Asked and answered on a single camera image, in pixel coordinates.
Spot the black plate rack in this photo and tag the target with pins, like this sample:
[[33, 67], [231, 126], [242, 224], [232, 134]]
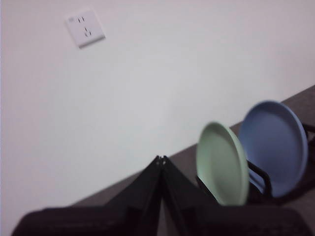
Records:
[[256, 200]]

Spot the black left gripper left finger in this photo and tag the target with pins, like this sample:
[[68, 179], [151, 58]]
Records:
[[140, 209]]

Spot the green plate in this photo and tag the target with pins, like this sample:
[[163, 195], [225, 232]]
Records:
[[221, 167]]

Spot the white wall socket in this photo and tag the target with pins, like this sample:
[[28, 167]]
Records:
[[85, 28]]

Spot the blue plate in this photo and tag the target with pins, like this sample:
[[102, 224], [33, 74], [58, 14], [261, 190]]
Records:
[[273, 152]]

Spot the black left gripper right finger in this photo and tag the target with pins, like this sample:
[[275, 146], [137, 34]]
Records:
[[187, 209]]

